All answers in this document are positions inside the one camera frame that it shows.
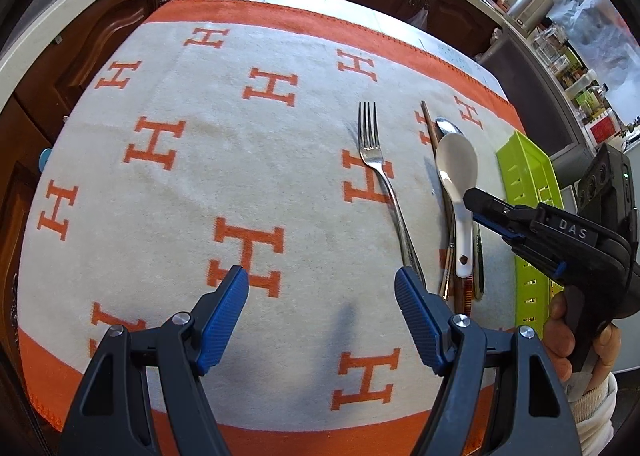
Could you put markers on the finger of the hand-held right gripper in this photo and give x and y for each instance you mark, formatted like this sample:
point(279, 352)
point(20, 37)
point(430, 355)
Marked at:
point(535, 248)
point(492, 208)

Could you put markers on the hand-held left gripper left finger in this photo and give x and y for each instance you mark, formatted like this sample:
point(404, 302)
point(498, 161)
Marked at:
point(225, 316)

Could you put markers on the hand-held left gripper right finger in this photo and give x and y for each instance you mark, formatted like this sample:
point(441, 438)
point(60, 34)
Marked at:
point(417, 321)

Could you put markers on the green plastic tray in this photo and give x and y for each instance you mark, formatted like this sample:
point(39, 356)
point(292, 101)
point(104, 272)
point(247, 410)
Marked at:
point(525, 160)

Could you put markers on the white ceramic spoon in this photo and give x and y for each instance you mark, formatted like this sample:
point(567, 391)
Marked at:
point(455, 160)

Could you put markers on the large steel spoon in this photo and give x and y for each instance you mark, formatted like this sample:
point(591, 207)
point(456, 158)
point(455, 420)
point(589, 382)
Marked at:
point(447, 126)

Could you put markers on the dark brown chopstick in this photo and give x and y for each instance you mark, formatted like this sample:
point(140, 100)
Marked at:
point(428, 121)

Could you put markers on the steel fork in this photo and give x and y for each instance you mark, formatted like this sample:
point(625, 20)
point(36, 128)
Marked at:
point(371, 145)

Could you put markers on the person's right forearm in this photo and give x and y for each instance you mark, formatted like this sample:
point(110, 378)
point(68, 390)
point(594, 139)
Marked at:
point(592, 411)

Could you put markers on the person's right hand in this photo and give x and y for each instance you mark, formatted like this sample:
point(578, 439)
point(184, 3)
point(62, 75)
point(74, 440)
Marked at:
point(559, 336)

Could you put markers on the red-labelled container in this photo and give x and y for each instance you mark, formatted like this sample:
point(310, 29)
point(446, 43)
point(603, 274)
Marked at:
point(602, 128)

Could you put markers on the orange and grey printed blanket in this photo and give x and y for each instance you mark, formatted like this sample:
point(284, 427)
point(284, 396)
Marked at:
point(250, 160)

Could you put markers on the clear glass jars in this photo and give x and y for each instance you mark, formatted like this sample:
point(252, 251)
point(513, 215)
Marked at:
point(549, 45)

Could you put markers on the white patterned table cover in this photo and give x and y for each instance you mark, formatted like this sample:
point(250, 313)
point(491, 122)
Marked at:
point(400, 30)

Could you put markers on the hanging clear plastic bag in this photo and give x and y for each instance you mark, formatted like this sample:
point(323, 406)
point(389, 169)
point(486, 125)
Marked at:
point(420, 18)

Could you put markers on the steel electric kettle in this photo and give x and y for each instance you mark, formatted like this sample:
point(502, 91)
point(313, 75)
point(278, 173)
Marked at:
point(529, 5)

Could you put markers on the blue round sticker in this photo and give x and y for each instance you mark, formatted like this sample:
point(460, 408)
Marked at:
point(46, 159)

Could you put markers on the white kitchen countertop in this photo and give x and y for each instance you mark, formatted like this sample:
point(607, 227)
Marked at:
point(75, 10)

